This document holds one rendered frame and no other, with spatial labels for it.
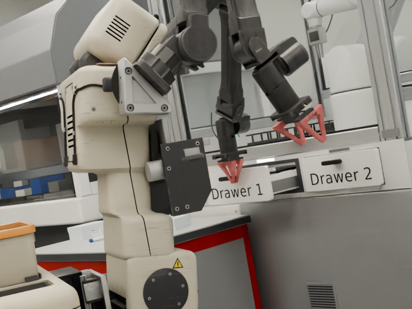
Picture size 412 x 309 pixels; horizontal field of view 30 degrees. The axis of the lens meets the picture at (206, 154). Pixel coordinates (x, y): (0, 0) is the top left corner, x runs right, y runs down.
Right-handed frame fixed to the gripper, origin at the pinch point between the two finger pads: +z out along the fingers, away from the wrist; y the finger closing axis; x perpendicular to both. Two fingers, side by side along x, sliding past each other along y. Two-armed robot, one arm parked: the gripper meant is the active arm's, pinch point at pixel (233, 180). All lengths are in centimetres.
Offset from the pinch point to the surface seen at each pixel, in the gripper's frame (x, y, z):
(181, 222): 23.9, -4.6, 12.4
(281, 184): -10.0, 10.7, 3.7
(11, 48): 119, -2, -65
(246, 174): -3.1, 3.0, -1.3
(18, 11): 451, 202, -149
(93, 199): 83, 1, 3
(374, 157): -42.2, 17.4, -1.3
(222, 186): 8.8, 3.0, 2.1
